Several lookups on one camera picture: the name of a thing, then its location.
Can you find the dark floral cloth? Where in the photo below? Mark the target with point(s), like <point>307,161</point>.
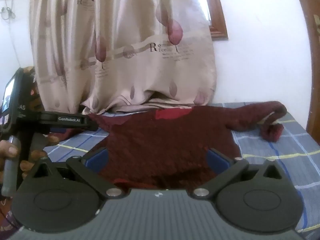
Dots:
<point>33,95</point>

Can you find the wooden window frame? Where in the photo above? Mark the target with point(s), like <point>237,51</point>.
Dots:
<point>217,17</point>

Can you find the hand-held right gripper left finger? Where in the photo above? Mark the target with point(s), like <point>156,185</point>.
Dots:
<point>98,158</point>

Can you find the grey checked bed sheet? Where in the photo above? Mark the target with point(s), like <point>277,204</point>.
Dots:
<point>275,155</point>

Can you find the maroon knit sweater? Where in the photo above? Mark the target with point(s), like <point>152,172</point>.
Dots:
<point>162,142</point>

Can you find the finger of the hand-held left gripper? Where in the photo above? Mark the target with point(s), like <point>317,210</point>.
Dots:
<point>67,122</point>

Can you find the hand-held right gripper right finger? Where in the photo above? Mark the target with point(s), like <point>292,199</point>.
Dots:
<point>217,158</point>

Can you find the person's left hand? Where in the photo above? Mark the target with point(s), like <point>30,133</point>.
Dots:
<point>10,151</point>

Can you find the wooden door frame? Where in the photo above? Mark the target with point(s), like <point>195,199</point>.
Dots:
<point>308,67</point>

